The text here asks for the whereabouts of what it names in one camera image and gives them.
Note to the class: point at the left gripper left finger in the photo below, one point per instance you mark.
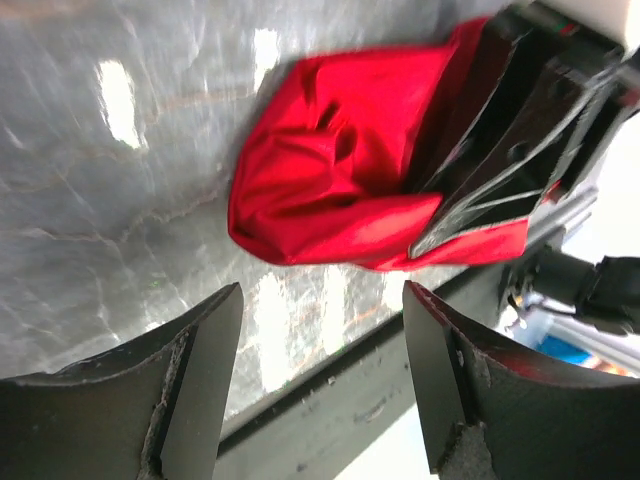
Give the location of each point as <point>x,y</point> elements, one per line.
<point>151,408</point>

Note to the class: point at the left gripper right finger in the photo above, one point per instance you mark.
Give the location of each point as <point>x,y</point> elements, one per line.
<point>491,408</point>

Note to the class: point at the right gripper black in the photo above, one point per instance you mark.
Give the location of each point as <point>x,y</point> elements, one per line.
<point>521,118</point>

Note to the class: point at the red cloth napkin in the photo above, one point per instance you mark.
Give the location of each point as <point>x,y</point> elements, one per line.
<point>320,178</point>

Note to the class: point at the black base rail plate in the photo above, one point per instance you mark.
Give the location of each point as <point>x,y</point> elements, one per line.
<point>321,371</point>

